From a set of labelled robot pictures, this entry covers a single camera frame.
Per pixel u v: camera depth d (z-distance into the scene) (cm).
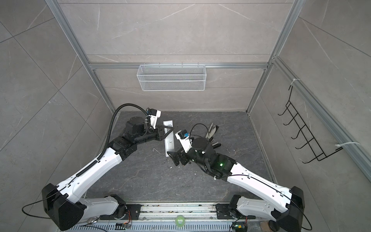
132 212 73
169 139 69
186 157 59
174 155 57
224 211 73
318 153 60
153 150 97
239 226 70
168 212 75
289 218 37
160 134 61
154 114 64
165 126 67
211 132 104
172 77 101
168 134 68
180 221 71
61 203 37
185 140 56
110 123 53
